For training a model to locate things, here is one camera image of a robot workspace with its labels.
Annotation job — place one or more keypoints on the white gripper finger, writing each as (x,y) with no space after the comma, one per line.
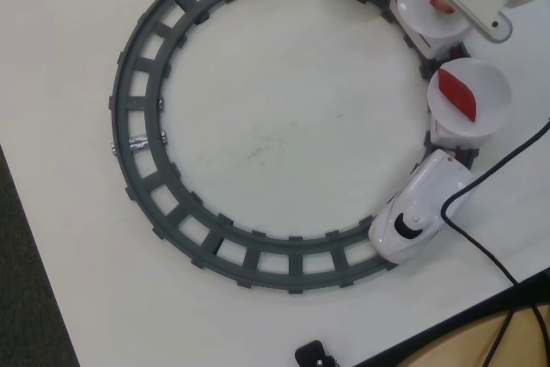
(477,1)

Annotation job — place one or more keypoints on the red tuna sushi piece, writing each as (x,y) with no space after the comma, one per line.
(442,5)
(457,94)

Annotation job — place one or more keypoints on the white Shinkansen toy locomotive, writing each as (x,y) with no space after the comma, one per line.
(429,186)

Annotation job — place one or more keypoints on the white toy train car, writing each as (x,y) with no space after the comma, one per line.
(438,47)
(455,139)

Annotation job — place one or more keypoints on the white round train plate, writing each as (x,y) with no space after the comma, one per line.
(490,96)
(417,10)

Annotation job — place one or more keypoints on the dark grey circular toy track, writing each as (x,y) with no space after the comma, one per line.
(295,264)

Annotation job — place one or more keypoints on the silver foil tape strip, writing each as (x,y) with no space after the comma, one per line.
(138,143)

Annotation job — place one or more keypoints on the black plastic clamp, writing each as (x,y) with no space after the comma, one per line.
(313,352)

